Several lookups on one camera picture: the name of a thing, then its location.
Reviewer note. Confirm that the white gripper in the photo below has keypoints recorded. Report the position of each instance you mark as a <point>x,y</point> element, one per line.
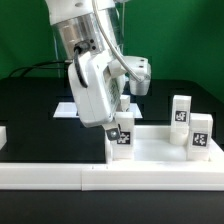
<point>97,82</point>

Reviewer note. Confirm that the white square tabletop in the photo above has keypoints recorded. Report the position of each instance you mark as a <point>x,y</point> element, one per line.
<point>152,143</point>

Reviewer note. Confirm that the white sheet with tags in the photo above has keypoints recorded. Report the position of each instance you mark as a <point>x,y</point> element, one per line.
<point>69,110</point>

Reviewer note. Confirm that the white U-shaped fence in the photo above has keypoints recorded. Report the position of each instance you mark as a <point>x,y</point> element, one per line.
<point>114,175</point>

